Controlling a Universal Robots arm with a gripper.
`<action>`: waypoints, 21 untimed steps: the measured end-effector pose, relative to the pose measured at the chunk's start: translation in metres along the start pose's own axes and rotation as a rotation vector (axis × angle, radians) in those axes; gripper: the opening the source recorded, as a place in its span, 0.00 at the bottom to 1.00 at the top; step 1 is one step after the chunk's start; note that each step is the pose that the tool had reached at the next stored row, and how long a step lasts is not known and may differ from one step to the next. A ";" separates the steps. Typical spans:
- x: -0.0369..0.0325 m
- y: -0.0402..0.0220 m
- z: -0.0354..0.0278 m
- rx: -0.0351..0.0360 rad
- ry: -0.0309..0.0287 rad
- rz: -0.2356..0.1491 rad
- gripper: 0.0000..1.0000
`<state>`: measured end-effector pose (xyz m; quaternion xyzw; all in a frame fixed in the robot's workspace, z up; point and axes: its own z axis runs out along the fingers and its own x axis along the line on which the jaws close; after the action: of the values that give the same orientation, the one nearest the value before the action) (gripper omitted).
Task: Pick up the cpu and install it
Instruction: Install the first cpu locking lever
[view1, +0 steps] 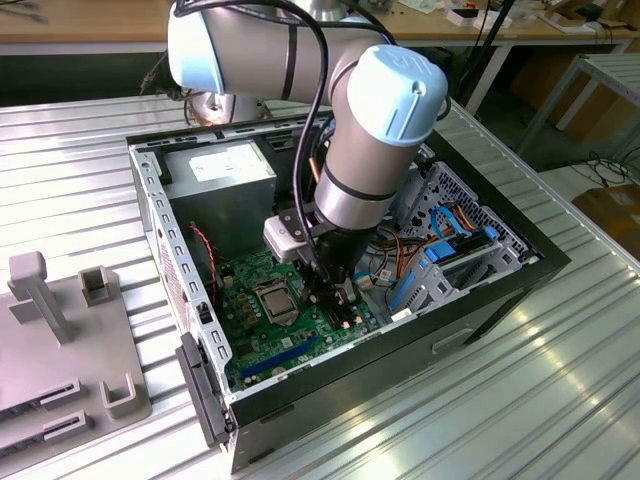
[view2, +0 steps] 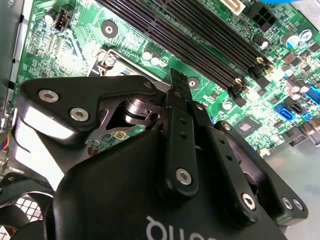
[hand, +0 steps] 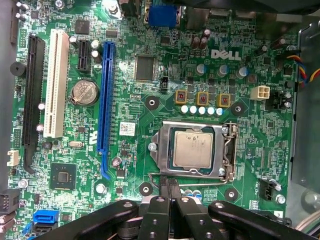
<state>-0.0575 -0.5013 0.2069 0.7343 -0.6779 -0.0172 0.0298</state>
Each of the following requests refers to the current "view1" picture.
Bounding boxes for silver CPU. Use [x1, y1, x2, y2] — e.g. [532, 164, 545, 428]
[263, 289, 293, 321]

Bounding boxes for CPU socket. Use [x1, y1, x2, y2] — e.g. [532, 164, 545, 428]
[251, 279, 303, 327]

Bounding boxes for grey metal drive cage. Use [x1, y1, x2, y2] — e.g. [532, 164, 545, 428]
[389, 142, 439, 229]

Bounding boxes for green motherboard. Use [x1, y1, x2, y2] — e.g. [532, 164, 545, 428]
[218, 249, 382, 392]

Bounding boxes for hard disk in blue carrier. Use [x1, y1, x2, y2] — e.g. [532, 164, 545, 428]
[423, 225, 501, 265]

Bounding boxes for blue expansion slot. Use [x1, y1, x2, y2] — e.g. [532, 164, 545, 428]
[241, 333, 322, 382]

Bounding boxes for grey power supply unit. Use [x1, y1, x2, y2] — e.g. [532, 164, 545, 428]
[162, 138, 278, 261]

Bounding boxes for grey metal disk bay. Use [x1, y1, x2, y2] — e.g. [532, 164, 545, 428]
[387, 239, 507, 326]

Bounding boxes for black PC case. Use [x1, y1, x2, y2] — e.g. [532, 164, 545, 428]
[124, 101, 572, 474]

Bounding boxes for black tripod stand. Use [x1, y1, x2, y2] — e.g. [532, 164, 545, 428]
[452, 0, 519, 109]

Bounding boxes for small white box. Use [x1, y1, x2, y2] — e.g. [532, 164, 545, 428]
[446, 7, 514, 30]

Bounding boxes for labelled brown cardboard box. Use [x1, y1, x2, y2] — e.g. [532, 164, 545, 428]
[571, 183, 640, 247]

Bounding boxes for light wooden desk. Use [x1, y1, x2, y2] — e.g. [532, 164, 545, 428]
[0, 0, 640, 121]

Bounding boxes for large brown cardboard box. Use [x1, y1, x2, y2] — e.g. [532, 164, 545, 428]
[509, 49, 640, 146]

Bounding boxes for grey parts rack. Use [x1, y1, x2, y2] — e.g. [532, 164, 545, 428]
[0, 251, 154, 469]

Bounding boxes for brown cardboard piece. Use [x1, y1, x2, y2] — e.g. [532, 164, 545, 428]
[537, 0, 604, 35]

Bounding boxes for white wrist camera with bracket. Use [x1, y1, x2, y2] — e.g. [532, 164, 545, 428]
[262, 207, 321, 264]

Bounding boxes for orange red wire bundle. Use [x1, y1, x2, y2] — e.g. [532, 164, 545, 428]
[372, 224, 431, 294]

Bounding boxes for blue plastic carrier rail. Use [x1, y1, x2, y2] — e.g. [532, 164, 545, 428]
[387, 271, 419, 314]

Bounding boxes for blue disk data wire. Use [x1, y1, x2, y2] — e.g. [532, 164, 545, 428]
[429, 203, 475, 240]

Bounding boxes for red black fan wire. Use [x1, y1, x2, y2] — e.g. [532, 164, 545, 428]
[189, 223, 225, 305]

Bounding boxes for orange disk power wire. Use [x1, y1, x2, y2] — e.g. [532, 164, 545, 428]
[447, 198, 487, 236]

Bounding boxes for grey metal frame table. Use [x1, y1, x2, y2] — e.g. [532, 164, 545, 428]
[517, 52, 640, 161]

